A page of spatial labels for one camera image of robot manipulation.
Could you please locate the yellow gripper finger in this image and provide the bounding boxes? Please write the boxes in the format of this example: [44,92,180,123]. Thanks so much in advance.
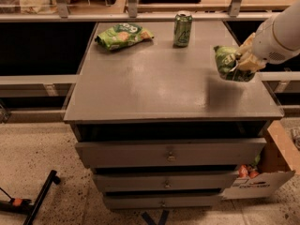
[237,52,266,72]
[235,33,255,56]

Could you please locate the green jalapeno chip bag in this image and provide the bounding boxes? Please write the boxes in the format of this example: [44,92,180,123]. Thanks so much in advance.
[214,46,255,82]

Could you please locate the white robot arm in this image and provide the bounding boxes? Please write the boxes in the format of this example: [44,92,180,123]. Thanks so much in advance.
[235,1,300,72]

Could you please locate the green soda can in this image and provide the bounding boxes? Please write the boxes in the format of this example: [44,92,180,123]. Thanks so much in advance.
[173,10,192,47]

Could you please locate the green chip bag with crackers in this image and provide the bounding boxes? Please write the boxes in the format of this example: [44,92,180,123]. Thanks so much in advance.
[95,22,154,51]

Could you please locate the top grey drawer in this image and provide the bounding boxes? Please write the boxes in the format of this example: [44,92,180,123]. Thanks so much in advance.
[75,138,266,168]

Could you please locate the grey drawer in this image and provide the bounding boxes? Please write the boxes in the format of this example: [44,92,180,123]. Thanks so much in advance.
[103,194,222,210]
[75,138,266,168]
[93,171,237,192]

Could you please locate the cardboard box with snacks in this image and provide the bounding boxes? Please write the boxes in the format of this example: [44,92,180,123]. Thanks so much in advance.
[223,121,300,200]

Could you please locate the red snack packs in box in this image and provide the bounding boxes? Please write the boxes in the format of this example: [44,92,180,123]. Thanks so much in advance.
[238,165,260,179]

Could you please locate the grey drawer cabinet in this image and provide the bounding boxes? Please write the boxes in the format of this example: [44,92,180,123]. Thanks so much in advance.
[65,22,281,197]

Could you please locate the bottom grey drawer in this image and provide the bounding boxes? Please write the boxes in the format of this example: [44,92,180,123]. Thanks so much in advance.
[103,194,222,210]

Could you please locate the middle grey drawer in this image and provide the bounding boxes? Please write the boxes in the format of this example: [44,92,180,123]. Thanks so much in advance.
[93,171,237,192]

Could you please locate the black stand with orange clamp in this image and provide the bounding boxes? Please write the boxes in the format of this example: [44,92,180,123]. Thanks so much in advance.
[0,170,61,225]

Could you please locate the metal shelf rail frame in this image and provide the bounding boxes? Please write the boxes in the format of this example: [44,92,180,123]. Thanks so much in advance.
[0,0,300,23]

